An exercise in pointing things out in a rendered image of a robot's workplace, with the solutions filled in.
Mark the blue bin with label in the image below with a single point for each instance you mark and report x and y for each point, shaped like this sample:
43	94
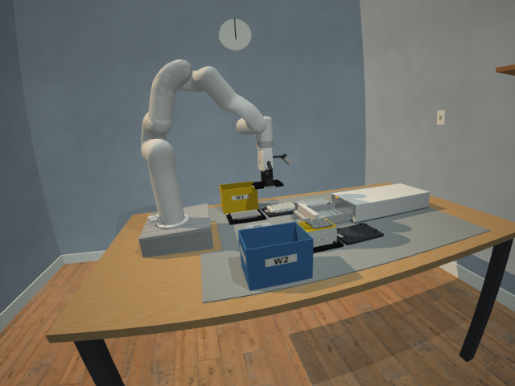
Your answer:
269	259

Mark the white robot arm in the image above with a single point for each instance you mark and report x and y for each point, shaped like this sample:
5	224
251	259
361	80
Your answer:
178	75

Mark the grey flat mat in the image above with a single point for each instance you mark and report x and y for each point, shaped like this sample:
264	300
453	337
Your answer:
405	235

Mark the yellow open-top bin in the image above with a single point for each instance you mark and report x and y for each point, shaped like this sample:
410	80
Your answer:
239	197

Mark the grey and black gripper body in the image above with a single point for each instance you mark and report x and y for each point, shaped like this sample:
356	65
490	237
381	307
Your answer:
265	155

